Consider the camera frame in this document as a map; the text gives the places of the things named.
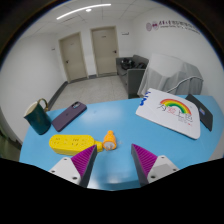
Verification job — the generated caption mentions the purple smartphone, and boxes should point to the purple smartphone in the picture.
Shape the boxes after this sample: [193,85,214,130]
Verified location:
[51,101,88,133]

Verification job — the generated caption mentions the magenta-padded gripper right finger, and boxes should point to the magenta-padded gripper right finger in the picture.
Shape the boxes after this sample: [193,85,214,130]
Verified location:
[130,143,181,187]

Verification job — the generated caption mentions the orange charger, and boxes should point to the orange charger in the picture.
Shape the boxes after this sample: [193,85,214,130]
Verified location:
[102,130,117,152]

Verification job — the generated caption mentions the beige door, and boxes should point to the beige door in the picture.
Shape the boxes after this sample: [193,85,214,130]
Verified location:
[90,26,120,78]
[58,31,89,83]

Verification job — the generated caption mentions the black bag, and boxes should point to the black bag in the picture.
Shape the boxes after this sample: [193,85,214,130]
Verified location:
[120,58,136,70]

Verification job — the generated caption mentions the white rainbow-print mouse pad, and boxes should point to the white rainbow-print mouse pad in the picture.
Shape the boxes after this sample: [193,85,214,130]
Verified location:
[135,87,202,140]

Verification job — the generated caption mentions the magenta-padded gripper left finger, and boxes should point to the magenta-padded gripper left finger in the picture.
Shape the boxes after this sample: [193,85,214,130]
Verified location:
[48,144,99,189]

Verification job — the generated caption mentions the dark grey notebook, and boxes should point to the dark grey notebook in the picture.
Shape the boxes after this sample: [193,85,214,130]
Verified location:
[185,93,214,132]

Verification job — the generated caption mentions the purple wall sign lettering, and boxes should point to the purple wall sign lettering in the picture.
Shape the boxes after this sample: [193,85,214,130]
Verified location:
[145,20,201,36]

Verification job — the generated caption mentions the dark teal mug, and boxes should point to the dark teal mug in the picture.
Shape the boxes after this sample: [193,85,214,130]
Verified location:
[23,97,53,136]

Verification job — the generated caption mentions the long ceiling light strip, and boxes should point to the long ceiling light strip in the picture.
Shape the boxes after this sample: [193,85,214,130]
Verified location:
[55,3,112,21]

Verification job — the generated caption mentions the white curved cable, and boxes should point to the white curved cable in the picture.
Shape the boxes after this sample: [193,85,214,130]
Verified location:
[166,75,204,94]

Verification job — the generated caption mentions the white cloth-covered equipment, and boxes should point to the white cloth-covered equipment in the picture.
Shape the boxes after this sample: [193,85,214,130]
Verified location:
[136,52,204,98]

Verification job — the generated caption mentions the grey sofa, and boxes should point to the grey sofa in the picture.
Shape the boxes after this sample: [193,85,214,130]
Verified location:
[115,54,150,100]

